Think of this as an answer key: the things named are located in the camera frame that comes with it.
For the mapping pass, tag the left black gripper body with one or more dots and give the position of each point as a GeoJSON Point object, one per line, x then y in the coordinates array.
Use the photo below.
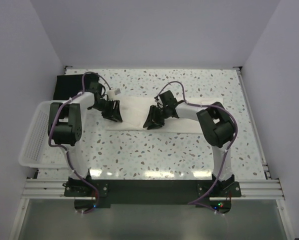
{"type": "Point", "coordinates": [104, 106]}

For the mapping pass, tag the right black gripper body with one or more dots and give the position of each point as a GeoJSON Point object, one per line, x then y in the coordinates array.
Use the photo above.
{"type": "Point", "coordinates": [164, 113]}

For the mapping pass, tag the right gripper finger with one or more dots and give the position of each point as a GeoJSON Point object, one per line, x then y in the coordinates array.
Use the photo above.
{"type": "Point", "coordinates": [155, 125]}
{"type": "Point", "coordinates": [152, 116]}

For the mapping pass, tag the white t shirt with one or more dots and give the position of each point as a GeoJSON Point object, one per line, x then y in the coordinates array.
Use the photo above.
{"type": "Point", "coordinates": [134, 112]}

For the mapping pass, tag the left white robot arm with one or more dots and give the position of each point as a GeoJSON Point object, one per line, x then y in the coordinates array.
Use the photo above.
{"type": "Point", "coordinates": [73, 97]}

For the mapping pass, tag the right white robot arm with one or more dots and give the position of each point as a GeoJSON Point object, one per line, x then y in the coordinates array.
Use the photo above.
{"type": "Point", "coordinates": [218, 127]}

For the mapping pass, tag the folded black t shirt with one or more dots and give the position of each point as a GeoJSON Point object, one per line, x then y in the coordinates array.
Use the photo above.
{"type": "Point", "coordinates": [67, 86]}

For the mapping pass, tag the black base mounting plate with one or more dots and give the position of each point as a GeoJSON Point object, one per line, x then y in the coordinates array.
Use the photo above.
{"type": "Point", "coordinates": [101, 193]}

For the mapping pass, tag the white plastic basket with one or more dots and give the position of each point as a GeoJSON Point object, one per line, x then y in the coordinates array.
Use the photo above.
{"type": "Point", "coordinates": [35, 151]}

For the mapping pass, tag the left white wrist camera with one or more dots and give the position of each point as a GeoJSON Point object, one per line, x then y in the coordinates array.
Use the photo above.
{"type": "Point", "coordinates": [112, 93]}

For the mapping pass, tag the aluminium front rail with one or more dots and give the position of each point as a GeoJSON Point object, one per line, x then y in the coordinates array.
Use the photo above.
{"type": "Point", "coordinates": [250, 189]}

